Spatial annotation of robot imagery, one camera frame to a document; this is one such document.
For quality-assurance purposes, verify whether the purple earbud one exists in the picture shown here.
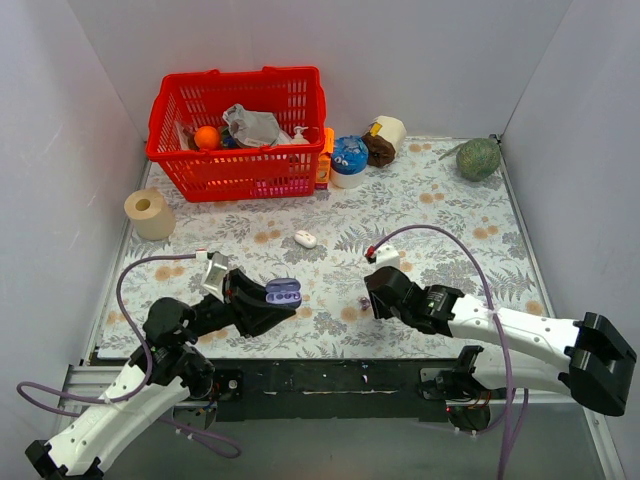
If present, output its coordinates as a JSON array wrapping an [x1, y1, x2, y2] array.
[[359, 297, 371, 310]]

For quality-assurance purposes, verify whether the lavender earbud charging case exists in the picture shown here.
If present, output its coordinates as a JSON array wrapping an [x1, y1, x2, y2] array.
[[265, 278, 302, 308]]

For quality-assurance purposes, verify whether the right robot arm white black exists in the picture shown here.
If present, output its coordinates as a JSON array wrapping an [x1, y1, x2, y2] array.
[[365, 266, 637, 417]]

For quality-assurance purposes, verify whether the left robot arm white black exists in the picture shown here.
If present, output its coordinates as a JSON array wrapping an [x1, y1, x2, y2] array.
[[25, 269, 302, 479]]

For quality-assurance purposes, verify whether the floral patterned table mat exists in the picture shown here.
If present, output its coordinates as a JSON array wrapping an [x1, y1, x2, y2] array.
[[96, 137, 547, 361]]

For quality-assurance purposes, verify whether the beige paper roll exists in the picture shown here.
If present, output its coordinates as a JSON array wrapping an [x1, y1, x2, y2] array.
[[124, 188, 176, 241]]

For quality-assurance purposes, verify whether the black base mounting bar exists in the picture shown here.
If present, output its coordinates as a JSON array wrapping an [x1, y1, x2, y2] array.
[[172, 357, 494, 426]]

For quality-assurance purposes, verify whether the orange purple carton box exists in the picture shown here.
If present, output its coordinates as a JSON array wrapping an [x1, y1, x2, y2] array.
[[315, 127, 335, 190]]

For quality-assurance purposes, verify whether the white blue lidded tub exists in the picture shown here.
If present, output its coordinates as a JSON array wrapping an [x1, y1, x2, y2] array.
[[330, 135, 369, 189]]

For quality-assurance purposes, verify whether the orange fruit in basket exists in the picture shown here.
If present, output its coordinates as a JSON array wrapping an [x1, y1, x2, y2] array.
[[194, 126, 221, 150]]

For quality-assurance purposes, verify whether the grey crumpled bag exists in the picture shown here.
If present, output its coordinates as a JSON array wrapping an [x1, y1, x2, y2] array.
[[222, 104, 292, 148]]

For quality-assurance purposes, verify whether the white pump bottle in basket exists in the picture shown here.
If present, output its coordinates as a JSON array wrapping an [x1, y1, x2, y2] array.
[[291, 126, 309, 145]]

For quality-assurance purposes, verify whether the green melon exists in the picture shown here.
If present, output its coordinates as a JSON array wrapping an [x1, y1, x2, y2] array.
[[456, 138, 501, 182]]

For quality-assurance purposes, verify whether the red plastic shopping basket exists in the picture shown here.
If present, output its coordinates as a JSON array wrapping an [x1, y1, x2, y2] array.
[[146, 66, 326, 203]]

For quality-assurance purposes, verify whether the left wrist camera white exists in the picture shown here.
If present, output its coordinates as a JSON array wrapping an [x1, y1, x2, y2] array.
[[195, 249, 229, 302]]

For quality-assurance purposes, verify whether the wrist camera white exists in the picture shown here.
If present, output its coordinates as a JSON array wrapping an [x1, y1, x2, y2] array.
[[195, 249, 229, 302], [365, 244, 401, 270]]

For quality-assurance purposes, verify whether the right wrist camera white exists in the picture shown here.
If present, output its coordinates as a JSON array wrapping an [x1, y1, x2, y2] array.
[[365, 244, 401, 270]]

